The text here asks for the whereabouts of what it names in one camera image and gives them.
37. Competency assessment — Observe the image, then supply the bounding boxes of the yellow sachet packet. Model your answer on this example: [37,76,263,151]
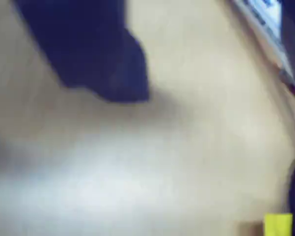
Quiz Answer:
[263,213,294,236]

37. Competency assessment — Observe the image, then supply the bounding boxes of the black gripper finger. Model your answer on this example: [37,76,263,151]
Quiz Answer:
[14,0,151,103]

